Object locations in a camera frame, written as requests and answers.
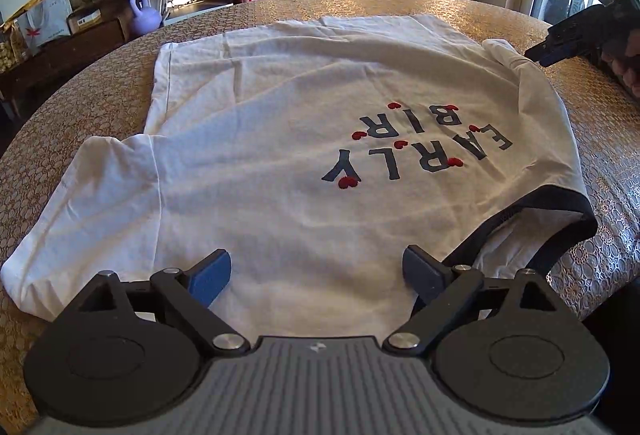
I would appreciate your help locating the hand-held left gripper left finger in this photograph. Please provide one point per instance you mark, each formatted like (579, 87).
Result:
(210, 277)

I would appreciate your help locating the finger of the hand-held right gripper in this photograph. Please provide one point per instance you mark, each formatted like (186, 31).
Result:
(575, 25)
(555, 55)

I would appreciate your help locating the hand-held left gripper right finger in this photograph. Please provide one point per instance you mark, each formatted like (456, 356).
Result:
(422, 277)

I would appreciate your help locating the white t-shirt navy collar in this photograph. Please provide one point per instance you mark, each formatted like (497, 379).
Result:
(300, 195)

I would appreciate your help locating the person's right hand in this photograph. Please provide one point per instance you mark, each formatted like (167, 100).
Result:
(627, 72)

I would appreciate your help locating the cream lace tablecloth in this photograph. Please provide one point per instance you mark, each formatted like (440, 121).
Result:
(350, 5)

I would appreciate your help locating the lavender kettlebell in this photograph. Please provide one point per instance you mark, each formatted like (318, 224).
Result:
(145, 17)

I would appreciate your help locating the clear snack jar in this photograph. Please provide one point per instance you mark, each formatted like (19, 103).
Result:
(12, 52)

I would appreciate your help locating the white shopping bag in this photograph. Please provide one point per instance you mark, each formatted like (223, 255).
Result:
(45, 22)

